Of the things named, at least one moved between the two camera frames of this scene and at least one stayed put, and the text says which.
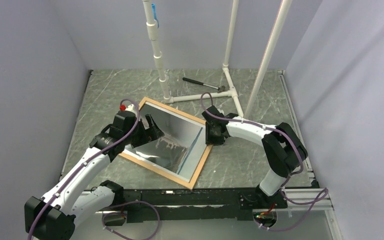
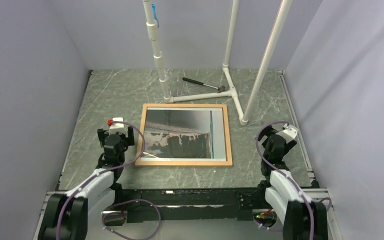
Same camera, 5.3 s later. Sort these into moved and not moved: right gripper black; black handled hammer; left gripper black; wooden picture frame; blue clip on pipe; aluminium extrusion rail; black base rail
Moved: wooden picture frame; right gripper black; left gripper black
Not moved: black handled hammer; blue clip on pipe; aluminium extrusion rail; black base rail
